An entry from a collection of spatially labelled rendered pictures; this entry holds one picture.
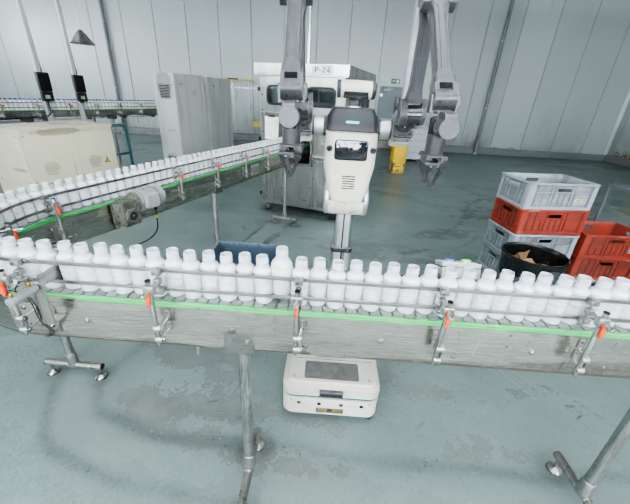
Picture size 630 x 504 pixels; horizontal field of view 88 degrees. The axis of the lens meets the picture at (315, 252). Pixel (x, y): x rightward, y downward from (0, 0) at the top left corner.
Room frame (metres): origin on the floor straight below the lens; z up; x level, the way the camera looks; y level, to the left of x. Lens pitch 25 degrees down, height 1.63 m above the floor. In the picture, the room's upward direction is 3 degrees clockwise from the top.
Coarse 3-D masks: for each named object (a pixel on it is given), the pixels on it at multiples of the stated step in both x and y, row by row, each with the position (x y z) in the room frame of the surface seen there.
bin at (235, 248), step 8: (216, 248) 1.44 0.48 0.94; (224, 248) 1.50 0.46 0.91; (232, 248) 1.50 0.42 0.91; (240, 248) 1.50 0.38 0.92; (248, 248) 1.50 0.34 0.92; (256, 248) 1.49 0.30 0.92; (264, 248) 1.49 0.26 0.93; (272, 248) 1.49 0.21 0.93; (216, 256) 1.43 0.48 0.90; (232, 256) 1.50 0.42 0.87; (272, 256) 1.49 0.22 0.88
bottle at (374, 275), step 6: (372, 264) 0.93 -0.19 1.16; (378, 264) 0.93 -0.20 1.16; (372, 270) 0.90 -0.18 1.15; (378, 270) 0.90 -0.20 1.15; (366, 276) 0.91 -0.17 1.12; (372, 276) 0.90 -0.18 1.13; (378, 276) 0.90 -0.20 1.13; (366, 282) 0.90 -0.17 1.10; (372, 282) 0.89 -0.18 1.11; (378, 282) 0.89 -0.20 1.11; (366, 288) 0.90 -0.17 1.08; (372, 288) 0.89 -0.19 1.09; (378, 288) 0.89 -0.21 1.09; (366, 294) 0.90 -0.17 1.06; (372, 294) 0.89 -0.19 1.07; (378, 294) 0.89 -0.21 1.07; (366, 300) 0.89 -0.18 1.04; (372, 300) 0.89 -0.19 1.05; (378, 300) 0.90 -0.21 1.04; (366, 306) 0.89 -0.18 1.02; (372, 306) 0.89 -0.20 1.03; (378, 306) 0.90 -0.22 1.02
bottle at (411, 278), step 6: (414, 264) 0.93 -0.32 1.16; (408, 270) 0.91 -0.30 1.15; (414, 270) 0.90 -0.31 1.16; (402, 276) 0.93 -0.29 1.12; (408, 276) 0.90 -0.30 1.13; (414, 276) 0.90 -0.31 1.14; (402, 282) 0.91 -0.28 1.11; (408, 282) 0.89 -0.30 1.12; (414, 282) 0.89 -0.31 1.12; (420, 282) 0.90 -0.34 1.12; (402, 294) 0.90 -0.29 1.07; (408, 294) 0.89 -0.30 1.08; (414, 294) 0.89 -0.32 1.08; (402, 300) 0.89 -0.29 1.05; (408, 300) 0.88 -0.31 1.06; (414, 300) 0.89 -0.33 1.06; (402, 312) 0.89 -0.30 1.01; (408, 312) 0.88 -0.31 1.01
